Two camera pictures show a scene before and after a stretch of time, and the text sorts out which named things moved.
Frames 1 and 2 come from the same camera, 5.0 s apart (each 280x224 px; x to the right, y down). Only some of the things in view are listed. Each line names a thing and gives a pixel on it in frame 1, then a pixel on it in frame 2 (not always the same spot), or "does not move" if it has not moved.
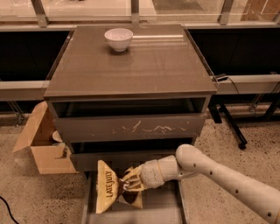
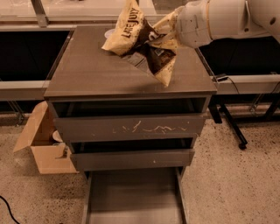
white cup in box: (56, 136) does not move
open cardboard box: (51, 157) does not move
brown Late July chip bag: (110, 190) -> (129, 38)
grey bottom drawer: (164, 203) does not move
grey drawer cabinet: (128, 94) does not move
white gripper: (149, 174) -> (192, 25)
